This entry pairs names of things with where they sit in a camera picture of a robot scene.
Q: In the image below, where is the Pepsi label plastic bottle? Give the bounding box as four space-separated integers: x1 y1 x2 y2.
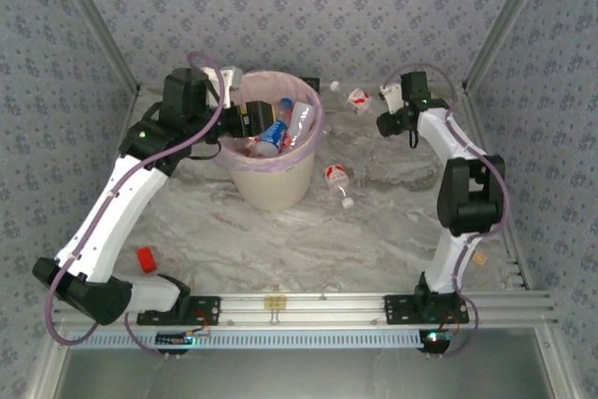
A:
256 118 290 156

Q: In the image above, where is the red white label bottle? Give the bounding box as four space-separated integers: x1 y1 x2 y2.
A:
322 163 356 210
329 80 374 116

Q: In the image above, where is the tall white bottle red band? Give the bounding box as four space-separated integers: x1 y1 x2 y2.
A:
285 100 318 141

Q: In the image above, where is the pink plastic bin liner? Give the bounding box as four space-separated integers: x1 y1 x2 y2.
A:
213 69 326 174

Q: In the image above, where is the beige plastic bin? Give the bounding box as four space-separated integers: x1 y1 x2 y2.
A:
227 136 318 212

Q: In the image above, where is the red block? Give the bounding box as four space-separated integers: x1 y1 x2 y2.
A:
135 246 158 275

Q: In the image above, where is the right circuit board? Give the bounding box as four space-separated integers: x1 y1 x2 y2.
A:
419 328 453 351

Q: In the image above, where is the circuit board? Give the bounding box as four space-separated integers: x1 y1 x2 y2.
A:
155 329 211 348
419 328 453 351

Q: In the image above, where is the left circuit board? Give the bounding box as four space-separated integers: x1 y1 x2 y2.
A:
155 329 211 348

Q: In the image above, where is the grey metal panel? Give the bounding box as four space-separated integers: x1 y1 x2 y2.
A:
55 347 557 399

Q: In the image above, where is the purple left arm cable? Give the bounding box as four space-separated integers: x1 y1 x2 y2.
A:
46 51 226 358

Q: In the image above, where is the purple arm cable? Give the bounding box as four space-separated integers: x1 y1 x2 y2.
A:
385 62 510 359
46 51 226 358

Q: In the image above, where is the thin black left gripper cable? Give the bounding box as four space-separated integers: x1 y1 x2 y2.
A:
189 139 221 161

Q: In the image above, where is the aluminium frame post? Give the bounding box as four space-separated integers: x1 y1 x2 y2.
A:
25 327 71 399
461 0 558 92
46 0 142 94
536 327 583 399

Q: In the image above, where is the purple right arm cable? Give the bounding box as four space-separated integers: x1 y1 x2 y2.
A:
385 62 510 359

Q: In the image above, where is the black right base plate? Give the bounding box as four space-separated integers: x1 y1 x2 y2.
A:
383 294 470 326

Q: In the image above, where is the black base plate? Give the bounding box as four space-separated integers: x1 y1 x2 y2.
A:
136 294 221 327
383 294 470 326

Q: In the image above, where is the aluminium mounting rail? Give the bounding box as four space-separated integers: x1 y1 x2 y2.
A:
50 291 560 329

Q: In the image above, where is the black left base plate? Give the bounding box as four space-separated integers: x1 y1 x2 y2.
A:
136 294 221 327

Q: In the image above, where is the aluminium side rail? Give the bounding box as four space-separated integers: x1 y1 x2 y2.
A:
460 83 534 292

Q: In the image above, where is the light blue cable duct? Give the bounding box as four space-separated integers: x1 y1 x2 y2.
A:
68 328 426 350

